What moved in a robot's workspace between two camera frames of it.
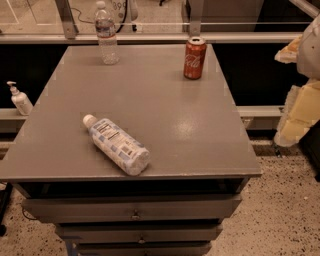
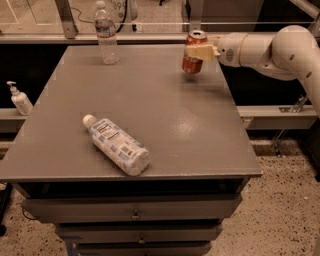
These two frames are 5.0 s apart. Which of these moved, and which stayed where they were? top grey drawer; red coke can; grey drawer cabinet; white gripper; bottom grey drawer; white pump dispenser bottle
Moved: white gripper; red coke can
Stayed: top grey drawer; bottom grey drawer; white pump dispenser bottle; grey drawer cabinet
